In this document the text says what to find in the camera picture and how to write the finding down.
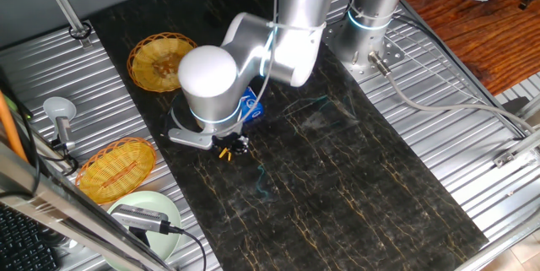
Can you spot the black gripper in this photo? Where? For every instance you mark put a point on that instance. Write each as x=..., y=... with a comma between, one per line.
x=228, y=139

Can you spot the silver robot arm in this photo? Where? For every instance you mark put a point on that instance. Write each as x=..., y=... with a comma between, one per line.
x=206, y=81

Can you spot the metal clamp with black knob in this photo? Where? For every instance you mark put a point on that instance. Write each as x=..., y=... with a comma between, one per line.
x=64, y=146

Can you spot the blue tissue pack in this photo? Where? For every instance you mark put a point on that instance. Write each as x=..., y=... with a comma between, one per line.
x=253, y=108

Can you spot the round yellow wicker basket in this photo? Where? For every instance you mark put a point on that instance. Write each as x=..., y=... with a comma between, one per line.
x=156, y=64

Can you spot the black marble pattern mat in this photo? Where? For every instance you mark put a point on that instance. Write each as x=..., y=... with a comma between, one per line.
x=337, y=199

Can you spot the oval yellow wicker basket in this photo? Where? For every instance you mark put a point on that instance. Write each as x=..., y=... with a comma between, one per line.
x=114, y=169

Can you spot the pale green plate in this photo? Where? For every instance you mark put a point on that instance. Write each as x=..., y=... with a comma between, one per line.
x=164, y=247

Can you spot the orange rod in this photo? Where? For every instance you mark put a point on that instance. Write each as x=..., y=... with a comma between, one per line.
x=10, y=131

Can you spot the black keyboard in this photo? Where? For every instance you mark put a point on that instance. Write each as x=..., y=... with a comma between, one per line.
x=21, y=245

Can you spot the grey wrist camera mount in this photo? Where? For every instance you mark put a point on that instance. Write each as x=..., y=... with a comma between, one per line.
x=185, y=138

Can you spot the grey ribbed camera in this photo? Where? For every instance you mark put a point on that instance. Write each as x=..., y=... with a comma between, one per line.
x=139, y=218

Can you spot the black camera stand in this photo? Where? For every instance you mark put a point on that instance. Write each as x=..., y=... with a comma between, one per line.
x=139, y=236

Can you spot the metal frame bar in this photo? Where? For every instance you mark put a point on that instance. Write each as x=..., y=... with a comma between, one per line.
x=63, y=212

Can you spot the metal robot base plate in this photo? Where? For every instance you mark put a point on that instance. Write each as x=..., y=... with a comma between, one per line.
x=392, y=55

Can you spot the aluminium profile bracket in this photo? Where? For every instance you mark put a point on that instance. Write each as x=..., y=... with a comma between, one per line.
x=516, y=150

